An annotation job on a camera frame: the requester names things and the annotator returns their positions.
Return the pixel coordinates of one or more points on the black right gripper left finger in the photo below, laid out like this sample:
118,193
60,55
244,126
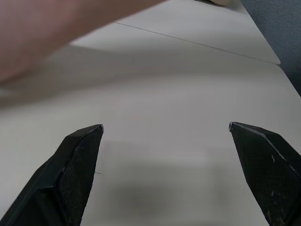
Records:
58,179

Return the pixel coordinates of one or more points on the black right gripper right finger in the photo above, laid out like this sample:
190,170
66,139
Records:
270,169

